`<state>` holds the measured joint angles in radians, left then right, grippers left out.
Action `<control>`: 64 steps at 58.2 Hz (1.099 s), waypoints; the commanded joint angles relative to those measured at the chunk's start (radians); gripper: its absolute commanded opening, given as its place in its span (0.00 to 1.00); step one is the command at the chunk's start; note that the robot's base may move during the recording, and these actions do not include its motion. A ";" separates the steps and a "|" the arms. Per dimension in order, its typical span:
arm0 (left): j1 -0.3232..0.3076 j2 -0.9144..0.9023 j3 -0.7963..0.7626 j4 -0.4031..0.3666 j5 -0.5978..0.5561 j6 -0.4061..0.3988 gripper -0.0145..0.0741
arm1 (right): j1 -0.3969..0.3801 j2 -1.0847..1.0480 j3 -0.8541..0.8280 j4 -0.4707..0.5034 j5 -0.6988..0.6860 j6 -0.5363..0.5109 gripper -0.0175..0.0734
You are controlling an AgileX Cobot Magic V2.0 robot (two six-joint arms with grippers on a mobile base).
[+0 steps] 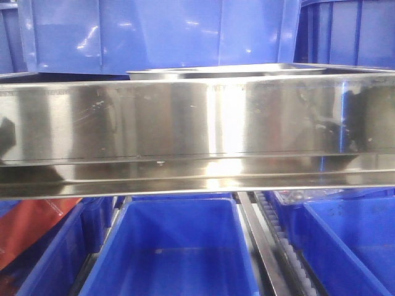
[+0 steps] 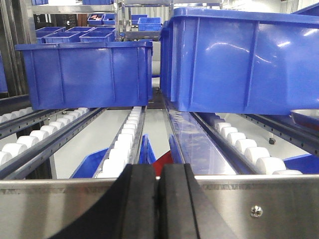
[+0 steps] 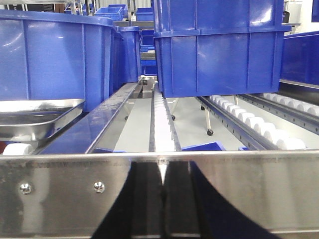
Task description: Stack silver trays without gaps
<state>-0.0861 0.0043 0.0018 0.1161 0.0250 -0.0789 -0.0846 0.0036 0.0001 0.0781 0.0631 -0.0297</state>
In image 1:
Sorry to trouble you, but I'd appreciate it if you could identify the blue bin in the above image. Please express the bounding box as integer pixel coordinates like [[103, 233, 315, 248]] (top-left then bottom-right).
[[80, 198, 259, 295], [261, 187, 394, 295], [12, 197, 114, 295]]

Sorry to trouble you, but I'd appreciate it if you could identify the smaller silver tray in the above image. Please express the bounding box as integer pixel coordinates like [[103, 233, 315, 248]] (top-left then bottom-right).
[[127, 63, 327, 80]]

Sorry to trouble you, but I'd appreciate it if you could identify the blue bin left front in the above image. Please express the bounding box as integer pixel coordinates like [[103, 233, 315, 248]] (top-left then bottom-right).
[[12, 197, 114, 295]]

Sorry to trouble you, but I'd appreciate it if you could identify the large silver tray front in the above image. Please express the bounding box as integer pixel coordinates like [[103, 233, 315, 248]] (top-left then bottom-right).
[[1, 67, 394, 200]]

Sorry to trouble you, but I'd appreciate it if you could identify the red bag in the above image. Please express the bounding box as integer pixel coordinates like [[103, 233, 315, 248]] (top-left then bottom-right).
[[1, 198, 83, 273]]

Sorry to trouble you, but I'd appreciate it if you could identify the blue crate right rear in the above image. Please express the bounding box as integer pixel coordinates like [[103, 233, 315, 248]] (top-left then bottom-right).
[[294, 1, 394, 69]]

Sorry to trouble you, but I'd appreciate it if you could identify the blue bin centre front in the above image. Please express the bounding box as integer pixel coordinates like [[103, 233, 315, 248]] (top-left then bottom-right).
[[80, 198, 259, 295]]

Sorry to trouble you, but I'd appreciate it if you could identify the large blue crate behind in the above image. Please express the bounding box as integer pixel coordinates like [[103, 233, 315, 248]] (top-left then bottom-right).
[[17, 1, 301, 75]]

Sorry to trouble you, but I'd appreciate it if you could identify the blue bin right front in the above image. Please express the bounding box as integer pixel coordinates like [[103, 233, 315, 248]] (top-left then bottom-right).
[[261, 187, 394, 295]]

